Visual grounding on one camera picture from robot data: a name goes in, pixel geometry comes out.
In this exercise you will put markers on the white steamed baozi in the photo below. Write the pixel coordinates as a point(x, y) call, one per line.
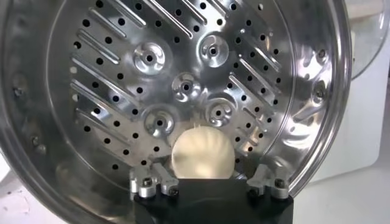
point(202, 155)

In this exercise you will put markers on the stainless steel steamer basket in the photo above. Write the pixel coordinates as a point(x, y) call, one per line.
point(100, 79)

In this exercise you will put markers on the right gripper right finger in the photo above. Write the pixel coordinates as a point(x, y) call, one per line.
point(280, 184)

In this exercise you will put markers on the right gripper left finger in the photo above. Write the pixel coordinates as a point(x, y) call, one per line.
point(146, 182)

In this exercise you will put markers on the glass pot lid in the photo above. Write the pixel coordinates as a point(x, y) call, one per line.
point(368, 33)

